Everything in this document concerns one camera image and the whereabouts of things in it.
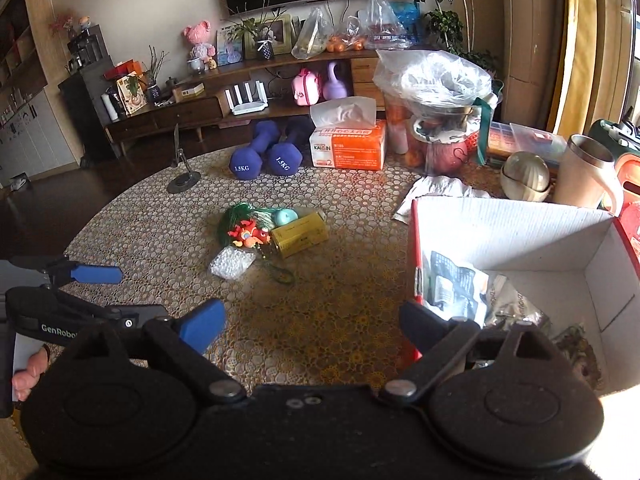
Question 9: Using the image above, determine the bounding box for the green pen holder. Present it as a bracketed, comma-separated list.
[587, 119, 640, 158]

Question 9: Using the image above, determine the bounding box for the red cardboard box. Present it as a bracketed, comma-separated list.
[406, 196, 640, 396]

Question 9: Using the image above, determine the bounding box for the person's left hand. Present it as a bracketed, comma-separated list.
[12, 345, 51, 403]

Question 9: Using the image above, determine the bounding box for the black phone stand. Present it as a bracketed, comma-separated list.
[166, 122, 202, 195]

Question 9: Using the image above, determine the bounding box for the beige standing air conditioner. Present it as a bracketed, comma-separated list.
[500, 0, 568, 128]

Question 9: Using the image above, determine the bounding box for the potted plant in dark vase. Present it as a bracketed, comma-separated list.
[222, 0, 288, 61]

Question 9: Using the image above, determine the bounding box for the beige mug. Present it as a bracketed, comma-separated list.
[552, 134, 625, 217]

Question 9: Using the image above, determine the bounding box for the metal pot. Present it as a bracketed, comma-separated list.
[410, 100, 478, 133]

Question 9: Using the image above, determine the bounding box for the purple kettlebell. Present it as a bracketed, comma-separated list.
[322, 61, 349, 101]

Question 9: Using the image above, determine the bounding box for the clear plastic storage box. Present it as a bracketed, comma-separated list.
[487, 121, 569, 167]

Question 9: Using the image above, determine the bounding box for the clear bag of green fruit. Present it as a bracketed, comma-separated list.
[291, 6, 333, 61]

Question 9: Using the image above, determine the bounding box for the colourful toy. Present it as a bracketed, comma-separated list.
[219, 202, 297, 287]

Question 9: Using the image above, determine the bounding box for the white wall cupboard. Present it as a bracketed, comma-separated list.
[0, 0, 83, 188]

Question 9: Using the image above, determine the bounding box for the blue picture frame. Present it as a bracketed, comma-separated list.
[216, 27, 244, 66]

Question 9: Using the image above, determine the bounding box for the wooden TV cabinet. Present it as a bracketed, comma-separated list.
[102, 47, 401, 158]

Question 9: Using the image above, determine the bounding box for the black coffee machine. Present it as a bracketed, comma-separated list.
[66, 24, 110, 72]

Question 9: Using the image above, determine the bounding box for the dark snack packet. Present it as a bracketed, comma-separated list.
[550, 324, 603, 388]

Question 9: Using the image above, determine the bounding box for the dark side cabinet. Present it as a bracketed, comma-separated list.
[57, 57, 126, 163]

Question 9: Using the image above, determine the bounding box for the picture book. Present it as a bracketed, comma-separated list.
[116, 74, 149, 116]

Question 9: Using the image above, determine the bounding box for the orange white case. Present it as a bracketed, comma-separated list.
[600, 152, 640, 218]

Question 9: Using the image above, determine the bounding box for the pink small suitcase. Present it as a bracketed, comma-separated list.
[291, 68, 322, 107]

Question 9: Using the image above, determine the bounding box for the plastic bag with red box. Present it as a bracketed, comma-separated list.
[361, 0, 413, 51]

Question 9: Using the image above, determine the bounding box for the cream round container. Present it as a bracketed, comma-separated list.
[500, 151, 552, 202]

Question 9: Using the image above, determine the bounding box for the blue dumbbell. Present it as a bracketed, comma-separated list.
[228, 120, 281, 179]
[265, 119, 313, 177]

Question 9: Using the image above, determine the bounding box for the pink rabbit doll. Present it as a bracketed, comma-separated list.
[182, 20, 217, 73]

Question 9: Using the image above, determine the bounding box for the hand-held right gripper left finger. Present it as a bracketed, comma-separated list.
[74, 298, 247, 403]

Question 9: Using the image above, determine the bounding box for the green ribbon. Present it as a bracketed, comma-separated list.
[472, 96, 496, 166]

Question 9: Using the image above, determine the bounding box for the red fish ornament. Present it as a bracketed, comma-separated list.
[226, 220, 274, 249]

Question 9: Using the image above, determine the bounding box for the white crumpled wrapper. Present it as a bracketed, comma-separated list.
[392, 176, 493, 223]

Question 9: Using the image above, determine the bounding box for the translucent plastic bottle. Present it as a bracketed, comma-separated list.
[386, 102, 412, 156]

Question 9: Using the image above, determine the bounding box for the yellow curtain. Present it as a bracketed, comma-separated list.
[547, 0, 601, 136]

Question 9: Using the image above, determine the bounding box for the orange gift box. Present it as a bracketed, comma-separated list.
[103, 59, 144, 81]

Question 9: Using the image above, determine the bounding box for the orange tissue box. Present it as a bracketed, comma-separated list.
[309, 96, 388, 171]

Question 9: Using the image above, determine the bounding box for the white router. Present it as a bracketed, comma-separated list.
[223, 80, 269, 115]

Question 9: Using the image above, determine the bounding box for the wooden photo frame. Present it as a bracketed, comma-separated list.
[242, 14, 293, 60]

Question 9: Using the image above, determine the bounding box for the pink flower bunch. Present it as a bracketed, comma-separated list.
[48, 10, 92, 41]

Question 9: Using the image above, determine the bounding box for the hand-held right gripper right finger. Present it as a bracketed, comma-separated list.
[381, 300, 558, 403]

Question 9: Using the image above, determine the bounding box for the large clear plastic bag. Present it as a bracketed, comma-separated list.
[372, 49, 493, 111]

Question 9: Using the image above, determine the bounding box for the silver foil bag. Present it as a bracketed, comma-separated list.
[482, 276, 552, 335]

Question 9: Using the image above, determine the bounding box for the clear bead bag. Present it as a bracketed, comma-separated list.
[208, 246, 257, 281]

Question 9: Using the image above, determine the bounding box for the bag of oranges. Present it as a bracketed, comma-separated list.
[327, 32, 365, 54]

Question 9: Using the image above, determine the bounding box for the yellow white small box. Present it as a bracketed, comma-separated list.
[172, 82, 206, 102]

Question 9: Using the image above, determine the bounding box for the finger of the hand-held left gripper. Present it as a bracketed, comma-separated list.
[0, 256, 123, 288]
[75, 304, 171, 331]

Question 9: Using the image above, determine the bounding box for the vase of dried twigs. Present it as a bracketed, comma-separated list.
[141, 45, 171, 105]

